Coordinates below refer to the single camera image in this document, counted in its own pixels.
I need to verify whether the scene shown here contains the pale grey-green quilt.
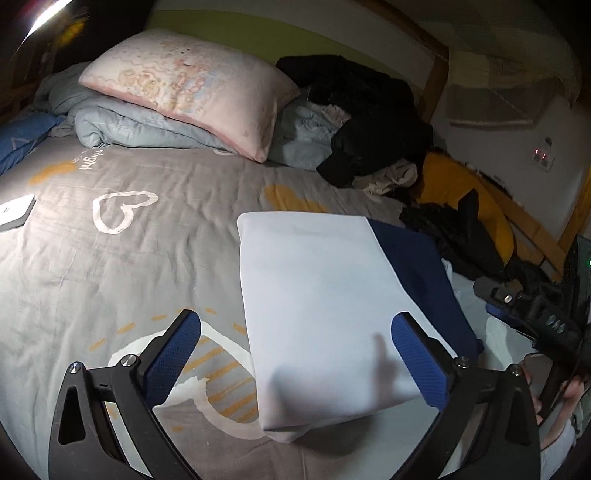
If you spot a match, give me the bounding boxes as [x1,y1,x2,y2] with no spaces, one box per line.
[34,62,352,169]

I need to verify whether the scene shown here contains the pink printed pillow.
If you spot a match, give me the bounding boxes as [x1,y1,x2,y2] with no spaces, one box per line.
[78,28,302,163]

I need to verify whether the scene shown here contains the person's right forearm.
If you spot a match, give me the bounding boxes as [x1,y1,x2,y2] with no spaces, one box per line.
[539,411,579,468]

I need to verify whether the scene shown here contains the black puffer jacket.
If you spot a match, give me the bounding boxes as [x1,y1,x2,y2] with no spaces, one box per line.
[399,189,509,282]

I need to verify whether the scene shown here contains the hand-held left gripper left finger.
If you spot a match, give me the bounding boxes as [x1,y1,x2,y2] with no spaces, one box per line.
[48,309,202,480]

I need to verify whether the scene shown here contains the white and navy varsity jacket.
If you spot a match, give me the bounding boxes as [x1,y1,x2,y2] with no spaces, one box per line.
[236,211,483,446]

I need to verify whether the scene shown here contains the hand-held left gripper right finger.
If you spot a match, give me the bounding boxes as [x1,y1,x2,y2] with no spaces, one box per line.
[390,311,541,480]

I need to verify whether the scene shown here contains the blue pillowcase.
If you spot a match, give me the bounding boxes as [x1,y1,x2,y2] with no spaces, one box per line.
[0,113,65,174]

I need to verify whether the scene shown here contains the person's right hand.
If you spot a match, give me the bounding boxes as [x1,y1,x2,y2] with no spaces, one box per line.
[522,362,591,418]

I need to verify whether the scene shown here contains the white wall socket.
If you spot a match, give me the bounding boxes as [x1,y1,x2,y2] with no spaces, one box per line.
[531,147,554,172]

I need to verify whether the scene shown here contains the crumpled white clothes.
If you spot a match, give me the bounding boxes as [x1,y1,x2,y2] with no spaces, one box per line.
[353,157,419,199]

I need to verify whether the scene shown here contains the pale mosquito net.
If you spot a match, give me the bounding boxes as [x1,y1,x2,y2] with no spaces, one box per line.
[445,46,583,127]

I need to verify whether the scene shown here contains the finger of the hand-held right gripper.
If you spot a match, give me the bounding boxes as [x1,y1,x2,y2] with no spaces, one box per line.
[473,275,527,305]
[485,302,539,343]

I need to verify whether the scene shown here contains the yellow cushion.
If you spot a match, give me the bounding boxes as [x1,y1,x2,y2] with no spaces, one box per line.
[416,151,515,264]

